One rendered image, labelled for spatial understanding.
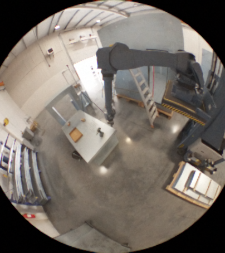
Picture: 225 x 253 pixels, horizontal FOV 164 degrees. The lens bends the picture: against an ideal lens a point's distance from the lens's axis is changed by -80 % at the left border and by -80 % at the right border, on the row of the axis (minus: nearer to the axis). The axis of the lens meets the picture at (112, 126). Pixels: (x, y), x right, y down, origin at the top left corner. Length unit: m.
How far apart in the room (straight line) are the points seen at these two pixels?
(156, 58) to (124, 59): 0.32
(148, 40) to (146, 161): 3.07
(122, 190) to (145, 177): 0.63
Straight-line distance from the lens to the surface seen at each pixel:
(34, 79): 10.73
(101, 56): 1.02
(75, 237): 2.41
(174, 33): 2.33
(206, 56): 6.01
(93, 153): 1.72
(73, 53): 11.63
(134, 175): 2.11
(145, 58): 0.88
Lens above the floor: 2.11
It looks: 52 degrees down
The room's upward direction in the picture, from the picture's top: 23 degrees counter-clockwise
